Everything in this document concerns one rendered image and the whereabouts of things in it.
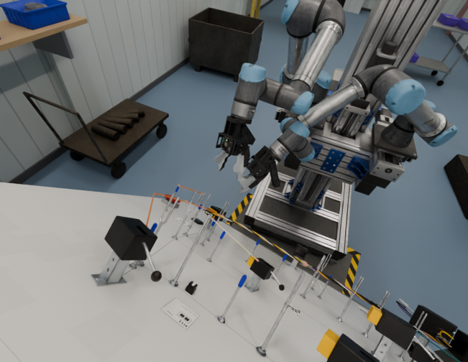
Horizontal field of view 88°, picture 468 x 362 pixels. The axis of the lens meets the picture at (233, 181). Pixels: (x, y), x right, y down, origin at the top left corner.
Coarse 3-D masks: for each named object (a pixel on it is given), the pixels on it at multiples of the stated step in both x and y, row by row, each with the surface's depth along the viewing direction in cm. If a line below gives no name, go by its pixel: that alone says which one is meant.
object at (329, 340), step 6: (330, 330) 37; (324, 336) 35; (330, 336) 35; (336, 336) 36; (324, 342) 35; (330, 342) 34; (336, 342) 34; (318, 348) 35; (324, 348) 34; (330, 348) 34; (324, 354) 34; (330, 354) 34
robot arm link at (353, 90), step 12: (360, 72) 98; (372, 72) 94; (348, 84) 99; (360, 84) 96; (336, 96) 100; (348, 96) 99; (360, 96) 101; (312, 108) 104; (324, 108) 102; (336, 108) 102; (288, 120) 109; (300, 120) 105; (312, 120) 104
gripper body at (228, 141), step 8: (232, 120) 74; (240, 120) 75; (248, 120) 75; (224, 128) 76; (232, 128) 76; (240, 128) 77; (224, 136) 77; (232, 136) 77; (240, 136) 79; (216, 144) 79; (224, 144) 79; (232, 144) 76; (240, 144) 79; (232, 152) 76; (240, 152) 81
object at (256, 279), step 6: (258, 258) 60; (252, 264) 59; (258, 264) 59; (264, 264) 58; (252, 270) 59; (258, 270) 58; (264, 270) 57; (270, 270) 58; (252, 276) 59; (258, 276) 58; (264, 276) 57; (270, 276) 59; (252, 282) 59; (258, 282) 59; (246, 288) 58; (252, 288) 58; (282, 288) 55
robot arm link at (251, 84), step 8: (248, 64) 70; (240, 72) 72; (248, 72) 70; (256, 72) 69; (264, 72) 71; (240, 80) 72; (248, 80) 70; (256, 80) 70; (264, 80) 76; (240, 88) 72; (248, 88) 71; (256, 88) 71; (264, 88) 76; (240, 96) 72; (248, 96) 72; (256, 96) 73; (248, 104) 73; (256, 104) 75
